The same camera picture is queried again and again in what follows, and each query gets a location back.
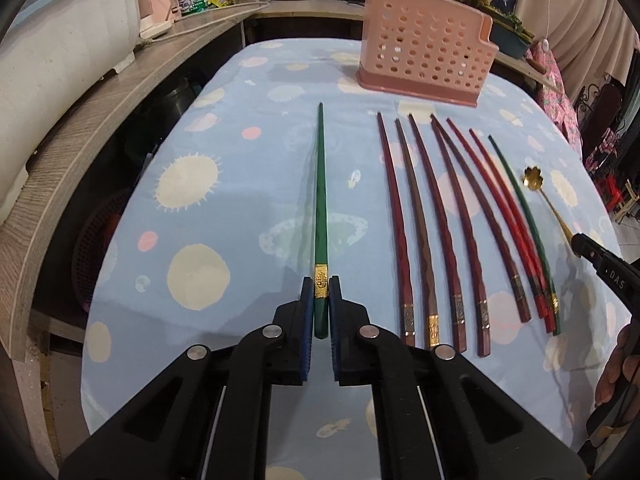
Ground white dish rack box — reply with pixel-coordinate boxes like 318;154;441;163
1;0;140;220

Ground pink perforated utensil holder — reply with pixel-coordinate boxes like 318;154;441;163
356;0;499;107

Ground beige hanging cloth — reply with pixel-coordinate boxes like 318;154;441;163
515;0;637;100

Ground dark maroon long chopstick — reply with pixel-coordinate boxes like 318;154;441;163
432;116;532;323

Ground bright red chopstick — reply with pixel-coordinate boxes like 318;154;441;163
469;129;558;335
447;118;553;332

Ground dark red chopstick silver band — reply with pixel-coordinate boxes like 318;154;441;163
408;114;468;353

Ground maroon chopstick gold band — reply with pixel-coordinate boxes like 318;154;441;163
430;120;493;359

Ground gold flower spoon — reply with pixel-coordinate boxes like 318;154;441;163
522;166;574;244

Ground pink floral garment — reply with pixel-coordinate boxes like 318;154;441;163
527;41;582;158

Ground brown chopstick gold band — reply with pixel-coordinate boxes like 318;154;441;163
395;118;440;349

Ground green chopstick gold band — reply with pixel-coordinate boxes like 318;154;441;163
314;103;329;339

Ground stacked yellow blue bowls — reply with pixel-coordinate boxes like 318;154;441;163
477;3;535;60

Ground grey kitchen counter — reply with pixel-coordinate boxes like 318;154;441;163
252;0;560;93

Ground right hand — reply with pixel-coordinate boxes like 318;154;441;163
594;324;639;406

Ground wooden side counter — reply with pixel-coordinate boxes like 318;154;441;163
1;3;266;361

